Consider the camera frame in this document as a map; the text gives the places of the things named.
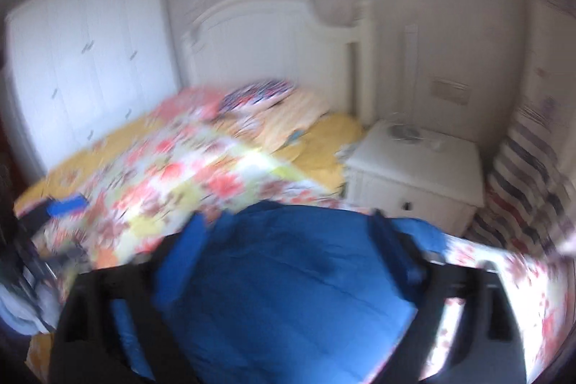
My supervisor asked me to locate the white wall cable duct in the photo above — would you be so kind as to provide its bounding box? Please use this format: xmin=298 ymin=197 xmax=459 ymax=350
xmin=404 ymin=23 xmax=418 ymax=120

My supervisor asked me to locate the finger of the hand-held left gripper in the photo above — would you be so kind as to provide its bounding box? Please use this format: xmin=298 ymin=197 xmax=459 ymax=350
xmin=18 ymin=194 xmax=87 ymax=234

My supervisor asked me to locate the blue red patterned pillow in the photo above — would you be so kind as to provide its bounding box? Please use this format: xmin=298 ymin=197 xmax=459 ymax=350
xmin=218 ymin=79 xmax=298 ymax=116

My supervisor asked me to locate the white wardrobe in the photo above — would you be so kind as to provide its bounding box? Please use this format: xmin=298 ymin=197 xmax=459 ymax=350
xmin=4 ymin=0 xmax=181 ymax=183

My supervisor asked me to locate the peach striped pillow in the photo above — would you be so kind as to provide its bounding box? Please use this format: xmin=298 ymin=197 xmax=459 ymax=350
xmin=216 ymin=89 xmax=334 ymax=154

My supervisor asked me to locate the striped cloth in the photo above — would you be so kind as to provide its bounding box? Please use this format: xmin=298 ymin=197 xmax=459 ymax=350
xmin=463 ymin=96 xmax=576 ymax=259

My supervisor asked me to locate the white nightstand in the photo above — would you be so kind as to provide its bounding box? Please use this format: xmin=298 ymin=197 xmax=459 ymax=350
xmin=344 ymin=118 xmax=487 ymax=237

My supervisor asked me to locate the yellow bed sheet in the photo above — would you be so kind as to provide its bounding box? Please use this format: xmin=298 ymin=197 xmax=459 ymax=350
xmin=13 ymin=112 xmax=366 ymax=216

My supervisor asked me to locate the white bed headboard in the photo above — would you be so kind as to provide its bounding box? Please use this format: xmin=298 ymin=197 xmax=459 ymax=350
xmin=180 ymin=0 xmax=375 ymax=128

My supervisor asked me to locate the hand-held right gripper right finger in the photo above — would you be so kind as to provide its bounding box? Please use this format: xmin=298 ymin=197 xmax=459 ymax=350
xmin=368 ymin=209 xmax=528 ymax=384

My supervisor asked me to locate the blue padded jacket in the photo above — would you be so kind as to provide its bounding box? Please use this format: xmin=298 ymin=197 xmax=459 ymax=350
xmin=110 ymin=199 xmax=447 ymax=384

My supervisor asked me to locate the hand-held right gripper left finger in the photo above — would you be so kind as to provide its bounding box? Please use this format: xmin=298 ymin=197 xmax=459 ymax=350
xmin=49 ymin=214 xmax=208 ymax=384

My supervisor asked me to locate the floral patchwork blanket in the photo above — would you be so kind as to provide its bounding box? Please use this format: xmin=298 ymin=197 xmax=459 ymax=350
xmin=13 ymin=86 xmax=572 ymax=384

